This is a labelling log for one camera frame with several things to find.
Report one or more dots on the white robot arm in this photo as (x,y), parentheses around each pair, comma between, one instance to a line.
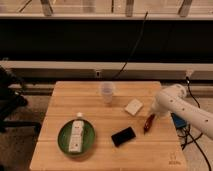
(172,99)

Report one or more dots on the translucent plastic cup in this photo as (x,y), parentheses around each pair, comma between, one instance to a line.
(107,91)

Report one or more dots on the white sponge block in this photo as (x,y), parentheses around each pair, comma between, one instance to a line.
(133,107)

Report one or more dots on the white plastic bottle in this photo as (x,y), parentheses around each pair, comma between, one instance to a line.
(76,136)

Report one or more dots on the black smartphone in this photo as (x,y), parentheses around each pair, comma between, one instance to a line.
(123,136)

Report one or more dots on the green plate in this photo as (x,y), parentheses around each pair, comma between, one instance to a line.
(63,139)

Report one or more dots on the blue box on floor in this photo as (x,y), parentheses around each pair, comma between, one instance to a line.
(178,122)

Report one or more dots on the black office chair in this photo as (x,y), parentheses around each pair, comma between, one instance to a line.
(11,88)

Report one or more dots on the white wall outlet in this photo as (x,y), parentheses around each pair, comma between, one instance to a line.
(98,74)

